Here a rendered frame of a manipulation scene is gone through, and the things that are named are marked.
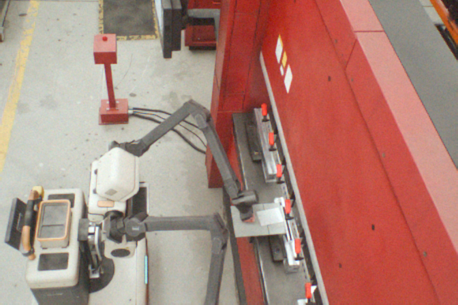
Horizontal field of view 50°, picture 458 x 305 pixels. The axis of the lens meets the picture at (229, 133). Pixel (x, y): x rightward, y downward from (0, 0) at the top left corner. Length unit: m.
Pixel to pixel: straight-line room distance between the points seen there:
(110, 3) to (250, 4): 3.05
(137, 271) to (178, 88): 1.91
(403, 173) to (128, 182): 1.31
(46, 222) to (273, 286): 1.20
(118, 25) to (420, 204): 4.27
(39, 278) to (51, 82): 2.37
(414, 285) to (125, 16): 4.39
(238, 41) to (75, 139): 1.92
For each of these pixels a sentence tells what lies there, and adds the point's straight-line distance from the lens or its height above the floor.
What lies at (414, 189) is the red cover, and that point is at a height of 2.25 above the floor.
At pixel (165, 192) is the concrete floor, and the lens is 3.81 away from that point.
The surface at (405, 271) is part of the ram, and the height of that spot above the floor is 2.04.
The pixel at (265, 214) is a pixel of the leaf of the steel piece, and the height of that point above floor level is 1.00.
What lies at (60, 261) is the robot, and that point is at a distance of 2.70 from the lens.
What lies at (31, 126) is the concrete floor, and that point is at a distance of 4.34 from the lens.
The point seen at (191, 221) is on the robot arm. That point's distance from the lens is 2.11.
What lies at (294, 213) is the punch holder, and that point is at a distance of 2.30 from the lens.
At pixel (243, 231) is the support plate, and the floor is 1.00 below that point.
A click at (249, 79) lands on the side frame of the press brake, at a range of 2.96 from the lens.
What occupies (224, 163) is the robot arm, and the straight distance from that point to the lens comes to 2.33.
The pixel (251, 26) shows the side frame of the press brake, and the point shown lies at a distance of 2.69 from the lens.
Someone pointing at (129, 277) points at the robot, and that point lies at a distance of 3.19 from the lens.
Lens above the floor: 3.20
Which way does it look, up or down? 50 degrees down
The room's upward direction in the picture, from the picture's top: 9 degrees clockwise
